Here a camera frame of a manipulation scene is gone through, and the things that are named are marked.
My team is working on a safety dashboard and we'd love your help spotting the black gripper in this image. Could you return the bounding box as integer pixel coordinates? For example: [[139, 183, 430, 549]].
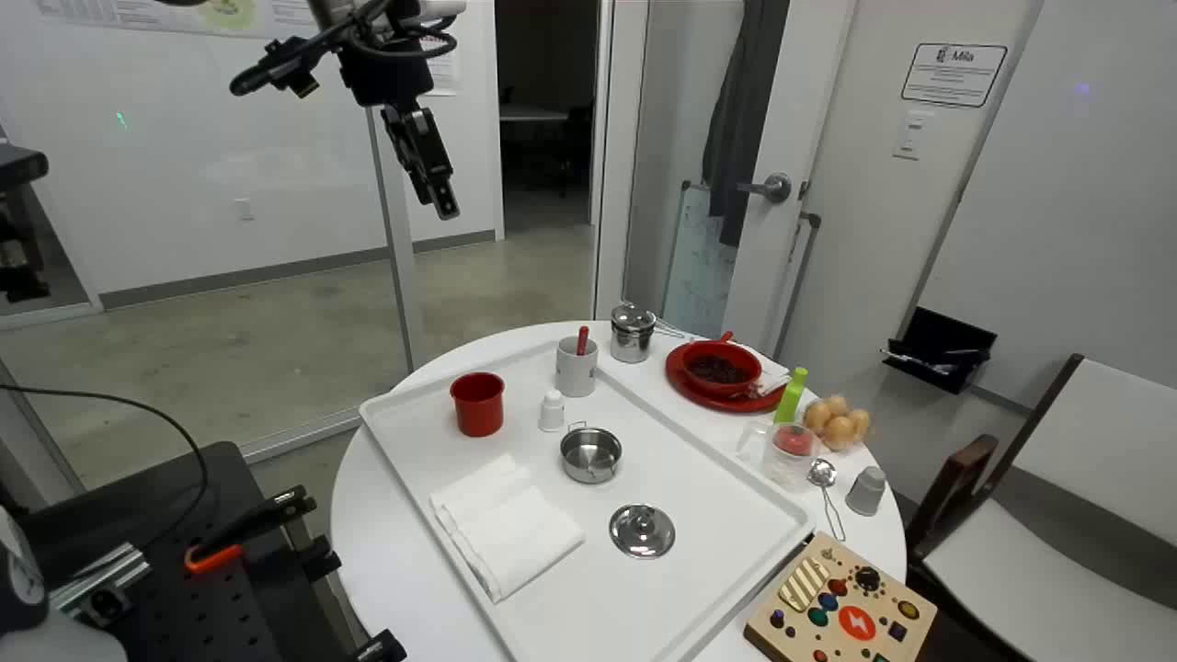
[[371, 101, 462, 226]]

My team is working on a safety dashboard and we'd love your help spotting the steel bowl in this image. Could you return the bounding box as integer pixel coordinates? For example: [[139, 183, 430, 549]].
[[607, 501, 679, 562]]

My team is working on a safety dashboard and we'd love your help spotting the red plastic cup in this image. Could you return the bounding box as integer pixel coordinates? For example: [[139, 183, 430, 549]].
[[446, 370, 506, 442]]

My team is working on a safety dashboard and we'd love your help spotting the closed silver cup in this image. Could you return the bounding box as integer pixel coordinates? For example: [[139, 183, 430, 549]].
[[607, 301, 663, 370]]

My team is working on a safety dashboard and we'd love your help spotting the open silver cup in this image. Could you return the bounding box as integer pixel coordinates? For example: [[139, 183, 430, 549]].
[[557, 425, 626, 488]]

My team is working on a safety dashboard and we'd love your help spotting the small grey cup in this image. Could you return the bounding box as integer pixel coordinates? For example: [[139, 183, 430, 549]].
[[841, 463, 890, 518]]

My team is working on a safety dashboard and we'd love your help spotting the small white bottle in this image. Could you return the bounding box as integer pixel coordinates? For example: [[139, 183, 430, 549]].
[[536, 388, 570, 436]]

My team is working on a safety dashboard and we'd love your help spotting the dark hanging coat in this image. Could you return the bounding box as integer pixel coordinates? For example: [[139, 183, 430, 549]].
[[698, 0, 796, 252]]

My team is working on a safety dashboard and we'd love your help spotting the red round dish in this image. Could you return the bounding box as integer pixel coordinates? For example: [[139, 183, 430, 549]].
[[663, 335, 791, 420]]

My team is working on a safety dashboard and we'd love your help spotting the folded white cloth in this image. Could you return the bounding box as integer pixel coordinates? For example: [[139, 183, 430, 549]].
[[428, 453, 587, 607]]

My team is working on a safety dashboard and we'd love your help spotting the round white table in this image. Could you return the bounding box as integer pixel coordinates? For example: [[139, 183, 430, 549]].
[[327, 321, 911, 662]]

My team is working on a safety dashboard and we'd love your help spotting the large white tray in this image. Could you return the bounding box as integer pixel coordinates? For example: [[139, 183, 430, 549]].
[[357, 335, 815, 662]]

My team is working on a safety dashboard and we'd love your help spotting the green bottle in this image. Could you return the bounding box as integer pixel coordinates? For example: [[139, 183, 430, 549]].
[[770, 365, 812, 432]]

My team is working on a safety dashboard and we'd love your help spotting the clear plastic container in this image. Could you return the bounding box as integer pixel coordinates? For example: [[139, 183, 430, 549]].
[[734, 420, 825, 493]]

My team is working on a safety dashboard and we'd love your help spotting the metal spoon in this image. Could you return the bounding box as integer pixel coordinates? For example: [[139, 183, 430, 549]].
[[804, 455, 855, 546]]

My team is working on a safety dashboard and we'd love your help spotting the white door sign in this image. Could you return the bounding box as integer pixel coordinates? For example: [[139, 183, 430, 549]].
[[896, 37, 1011, 111]]

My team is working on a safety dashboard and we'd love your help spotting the black box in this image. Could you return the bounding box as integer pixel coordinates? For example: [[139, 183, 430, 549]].
[[883, 301, 999, 397]]

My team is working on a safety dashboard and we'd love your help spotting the wooden toy board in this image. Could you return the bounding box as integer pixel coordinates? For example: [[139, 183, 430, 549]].
[[743, 530, 940, 662]]

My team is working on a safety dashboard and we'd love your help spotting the wooden chair with white seat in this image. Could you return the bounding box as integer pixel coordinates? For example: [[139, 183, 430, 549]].
[[904, 352, 1177, 662]]

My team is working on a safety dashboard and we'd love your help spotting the white vertical frame post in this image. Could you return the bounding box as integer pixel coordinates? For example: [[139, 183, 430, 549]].
[[360, 104, 428, 374]]

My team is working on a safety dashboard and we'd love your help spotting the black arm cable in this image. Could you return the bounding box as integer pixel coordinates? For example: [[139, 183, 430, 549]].
[[314, 0, 461, 62]]

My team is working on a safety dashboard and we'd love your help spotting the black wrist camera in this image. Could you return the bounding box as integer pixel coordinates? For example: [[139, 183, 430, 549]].
[[228, 34, 322, 104]]

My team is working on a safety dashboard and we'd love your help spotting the wall poster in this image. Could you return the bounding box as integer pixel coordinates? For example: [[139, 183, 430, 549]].
[[32, 0, 322, 42]]

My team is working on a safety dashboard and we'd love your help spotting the metal door handle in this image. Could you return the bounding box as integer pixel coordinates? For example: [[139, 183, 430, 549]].
[[741, 175, 798, 210]]

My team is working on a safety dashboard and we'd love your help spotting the thin black cable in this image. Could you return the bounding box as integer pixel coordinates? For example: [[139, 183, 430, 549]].
[[0, 378, 217, 528]]

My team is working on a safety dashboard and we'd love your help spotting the orange handled black clamp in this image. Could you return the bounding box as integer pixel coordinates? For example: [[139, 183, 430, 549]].
[[179, 484, 319, 582]]

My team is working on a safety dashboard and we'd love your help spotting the small white wall label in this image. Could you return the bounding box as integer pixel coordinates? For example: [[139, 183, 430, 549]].
[[890, 111, 932, 166]]

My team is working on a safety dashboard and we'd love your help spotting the metal bracket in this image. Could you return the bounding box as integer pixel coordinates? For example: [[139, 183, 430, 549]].
[[45, 542, 153, 632]]

